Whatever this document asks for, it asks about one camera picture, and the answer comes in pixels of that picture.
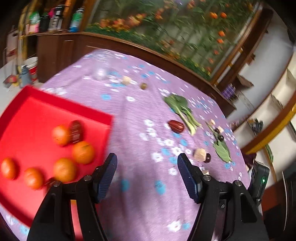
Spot orange mandarin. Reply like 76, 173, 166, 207
52, 125, 70, 146
1, 158, 19, 180
72, 141, 95, 164
24, 168, 44, 190
53, 158, 77, 183

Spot beige sugarcane chunk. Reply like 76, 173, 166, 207
193, 148, 207, 162

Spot large dark red jujube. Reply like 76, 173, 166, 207
69, 120, 84, 144

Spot large green leaf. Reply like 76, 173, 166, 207
205, 122, 232, 163

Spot dark plum on leaf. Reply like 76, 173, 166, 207
218, 135, 224, 142

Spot beige sugarcane piece by leaf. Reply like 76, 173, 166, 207
217, 126, 224, 133

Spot purple bottles on cabinet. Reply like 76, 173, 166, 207
222, 84, 235, 99

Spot red plastic tray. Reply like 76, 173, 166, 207
1, 86, 113, 240

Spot green bok choy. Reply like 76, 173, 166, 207
163, 94, 202, 136

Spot purple floral tablecloth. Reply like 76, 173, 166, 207
1, 51, 250, 240

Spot wooden cabinet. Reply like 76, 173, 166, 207
18, 1, 273, 116

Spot small green grape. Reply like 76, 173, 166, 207
140, 83, 147, 90

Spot beige sugarcane piece far left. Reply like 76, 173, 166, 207
121, 76, 132, 85

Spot clear plastic container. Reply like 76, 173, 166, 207
89, 49, 113, 81

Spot blue green bottle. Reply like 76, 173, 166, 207
69, 7, 84, 33

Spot white wall shelf unit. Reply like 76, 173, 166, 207
234, 53, 295, 187

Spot flower garden wall picture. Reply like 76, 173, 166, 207
86, 0, 259, 80

